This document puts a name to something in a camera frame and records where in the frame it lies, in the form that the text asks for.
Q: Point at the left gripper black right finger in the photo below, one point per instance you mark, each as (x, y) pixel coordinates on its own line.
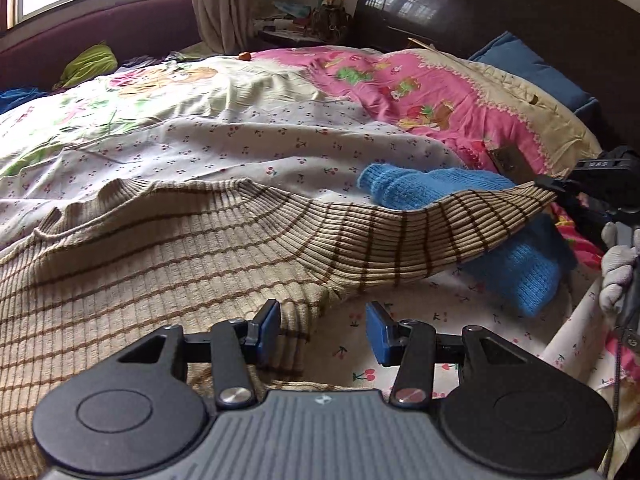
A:
(497, 404)

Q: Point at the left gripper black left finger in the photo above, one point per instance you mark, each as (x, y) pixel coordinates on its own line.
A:
(149, 404)

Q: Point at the beige brown striped ribbed sweater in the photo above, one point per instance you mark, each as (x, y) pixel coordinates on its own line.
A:
(94, 276)

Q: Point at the white gloved right hand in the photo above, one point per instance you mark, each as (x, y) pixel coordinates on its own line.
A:
(617, 268)

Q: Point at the blue knitted sweater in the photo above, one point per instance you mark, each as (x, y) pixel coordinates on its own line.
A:
(499, 231)

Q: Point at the pink floral cartoon quilt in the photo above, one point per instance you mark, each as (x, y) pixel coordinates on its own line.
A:
(402, 129)

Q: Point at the blue pillow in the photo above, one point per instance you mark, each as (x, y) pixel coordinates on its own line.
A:
(509, 53)

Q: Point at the dark wooden headboard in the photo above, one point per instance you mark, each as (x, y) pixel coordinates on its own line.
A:
(595, 43)

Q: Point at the white cherry print bedsheet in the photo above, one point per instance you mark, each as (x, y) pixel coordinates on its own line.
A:
(168, 122)

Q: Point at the cluttered nightstand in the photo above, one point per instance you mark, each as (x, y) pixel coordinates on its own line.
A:
(297, 25)

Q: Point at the blue cloth on bench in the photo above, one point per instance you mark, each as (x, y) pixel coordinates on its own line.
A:
(11, 98)

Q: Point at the lime green cloth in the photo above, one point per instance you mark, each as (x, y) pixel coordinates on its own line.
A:
(97, 60)

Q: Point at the maroon upholstered bench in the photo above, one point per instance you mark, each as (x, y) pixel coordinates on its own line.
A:
(152, 27)

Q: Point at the beige right curtain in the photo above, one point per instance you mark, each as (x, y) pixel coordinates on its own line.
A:
(220, 5)

